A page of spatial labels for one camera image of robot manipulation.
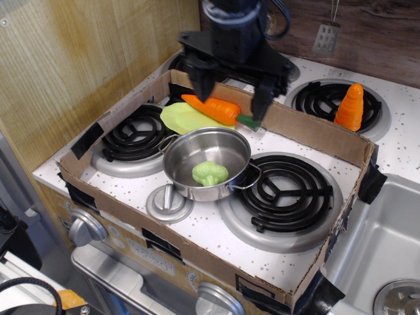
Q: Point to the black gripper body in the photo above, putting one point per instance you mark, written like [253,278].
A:
[240,49]

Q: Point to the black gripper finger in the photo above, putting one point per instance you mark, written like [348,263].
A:
[202,77]
[263,97]

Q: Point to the green toy broccoli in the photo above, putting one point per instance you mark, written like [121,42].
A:
[209,173]

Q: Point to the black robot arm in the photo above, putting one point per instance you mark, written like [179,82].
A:
[225,10]

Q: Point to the small steel pan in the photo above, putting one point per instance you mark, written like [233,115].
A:
[221,145]

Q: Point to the rear left black burner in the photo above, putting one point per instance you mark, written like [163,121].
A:
[176,62]

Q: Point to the silver stovetop knob rear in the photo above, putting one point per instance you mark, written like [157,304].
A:
[294,72]

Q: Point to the silver stovetop knob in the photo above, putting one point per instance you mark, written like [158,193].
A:
[167,206]
[294,72]

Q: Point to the orange toy carrot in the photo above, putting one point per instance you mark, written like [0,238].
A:
[222,111]

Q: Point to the brown cardboard fence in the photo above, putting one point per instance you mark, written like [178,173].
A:
[201,242]

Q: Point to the hanging metal spatula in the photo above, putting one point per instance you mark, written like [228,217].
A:
[328,33]

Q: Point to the orange swirl cone toy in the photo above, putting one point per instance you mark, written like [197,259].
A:
[351,109]

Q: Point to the front left black burner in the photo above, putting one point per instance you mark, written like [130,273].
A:
[134,148]

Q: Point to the front right black burner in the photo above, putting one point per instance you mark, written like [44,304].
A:
[287,204]

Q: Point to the silver stovetop knob front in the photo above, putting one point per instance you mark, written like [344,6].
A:
[167,206]

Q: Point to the steel sink basin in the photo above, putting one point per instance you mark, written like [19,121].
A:
[381,245]

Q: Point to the silver oven knob left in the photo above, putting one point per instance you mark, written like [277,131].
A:
[85,229]

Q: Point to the silver oven knob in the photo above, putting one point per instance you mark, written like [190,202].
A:
[85,229]
[213,300]

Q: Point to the silver oven knob right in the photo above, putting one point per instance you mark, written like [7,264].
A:
[213,300]

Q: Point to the silver sink drain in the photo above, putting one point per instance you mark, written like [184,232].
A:
[397,297]

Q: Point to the orange object lower left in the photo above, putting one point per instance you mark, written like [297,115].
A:
[70,299]

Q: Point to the silver oven door handle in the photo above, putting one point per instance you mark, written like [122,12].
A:
[119,285]

